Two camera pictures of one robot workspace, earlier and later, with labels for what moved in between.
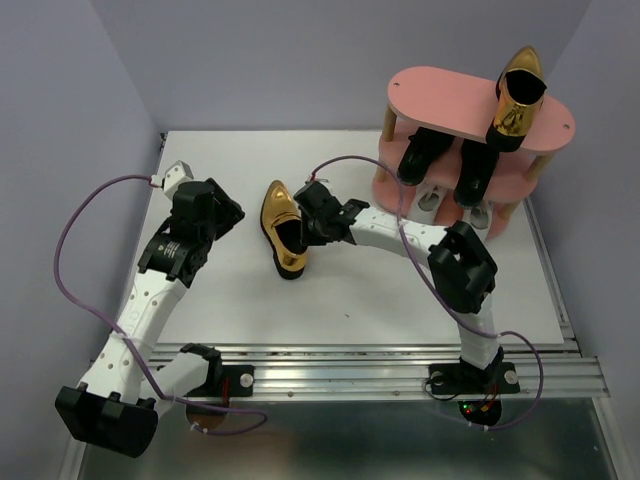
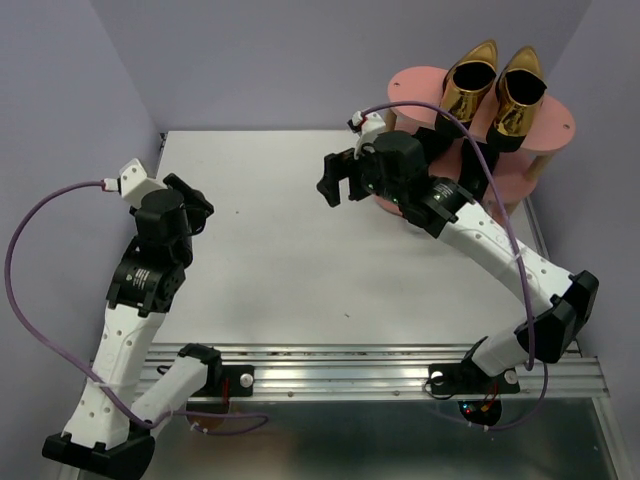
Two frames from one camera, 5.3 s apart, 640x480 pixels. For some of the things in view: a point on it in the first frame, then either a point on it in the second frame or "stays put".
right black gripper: [305, 238] -> [340, 166]
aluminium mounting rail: [548, 370] stays put
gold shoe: [520, 94] stays put
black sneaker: [478, 161] stays put
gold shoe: [281, 225] -> [465, 83]
